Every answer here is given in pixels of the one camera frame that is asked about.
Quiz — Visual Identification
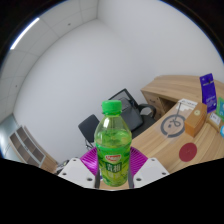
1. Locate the small brown white-labelled box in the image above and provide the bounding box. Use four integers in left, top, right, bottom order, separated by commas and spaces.
206, 113, 224, 133

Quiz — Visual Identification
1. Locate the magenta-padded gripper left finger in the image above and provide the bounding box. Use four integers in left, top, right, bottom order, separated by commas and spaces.
57, 147, 101, 190

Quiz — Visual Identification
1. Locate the flat round red coaster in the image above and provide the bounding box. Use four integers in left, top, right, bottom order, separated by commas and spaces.
178, 142, 201, 163

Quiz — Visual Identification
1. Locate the teal packet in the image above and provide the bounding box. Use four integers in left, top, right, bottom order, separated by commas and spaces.
215, 97, 224, 123

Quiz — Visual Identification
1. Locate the brown cardboard box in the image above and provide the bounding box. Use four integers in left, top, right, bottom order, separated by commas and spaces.
184, 102, 208, 138

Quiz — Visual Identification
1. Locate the wooden side desk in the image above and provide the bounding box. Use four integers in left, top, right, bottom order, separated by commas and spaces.
140, 74, 224, 122

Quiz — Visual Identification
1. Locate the green drink bottle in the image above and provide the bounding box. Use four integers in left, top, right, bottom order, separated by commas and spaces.
93, 99, 133, 188

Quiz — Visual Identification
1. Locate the black mesh office chair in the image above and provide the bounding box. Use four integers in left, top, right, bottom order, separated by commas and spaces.
108, 88, 157, 133

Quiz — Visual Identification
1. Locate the wooden shelf cabinet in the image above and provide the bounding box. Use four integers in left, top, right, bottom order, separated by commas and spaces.
8, 124, 58, 174

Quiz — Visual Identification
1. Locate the purple pouch bag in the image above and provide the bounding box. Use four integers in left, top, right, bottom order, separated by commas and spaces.
199, 73, 218, 114

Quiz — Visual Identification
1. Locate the long ceiling light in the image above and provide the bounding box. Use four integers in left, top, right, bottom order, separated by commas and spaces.
9, 17, 41, 51

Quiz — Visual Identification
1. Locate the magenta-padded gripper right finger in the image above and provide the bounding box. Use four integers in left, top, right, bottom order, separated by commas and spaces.
128, 146, 171, 189

